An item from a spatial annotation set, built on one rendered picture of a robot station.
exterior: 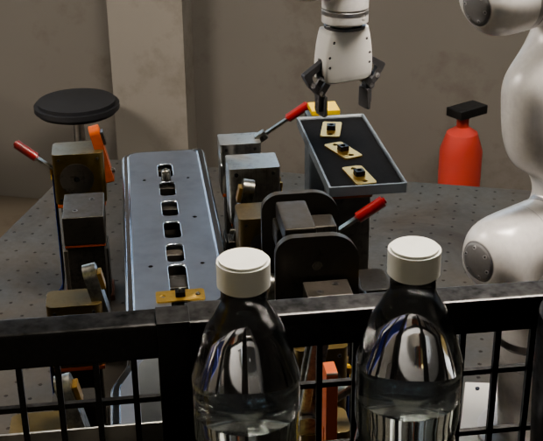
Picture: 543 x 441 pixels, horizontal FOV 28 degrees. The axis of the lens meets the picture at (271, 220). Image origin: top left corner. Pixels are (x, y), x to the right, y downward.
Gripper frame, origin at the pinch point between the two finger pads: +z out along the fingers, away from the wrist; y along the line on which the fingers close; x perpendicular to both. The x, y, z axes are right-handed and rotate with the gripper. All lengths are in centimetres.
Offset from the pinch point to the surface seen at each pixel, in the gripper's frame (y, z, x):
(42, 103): -2, 66, -222
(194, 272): 32.4, 24.9, 3.7
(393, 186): 0.9, 8.8, 19.0
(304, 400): 41, 15, 61
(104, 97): -25, 66, -217
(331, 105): -11.4, 8.9, -23.8
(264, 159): 9.1, 13.9, -14.3
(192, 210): 22.1, 24.9, -21.4
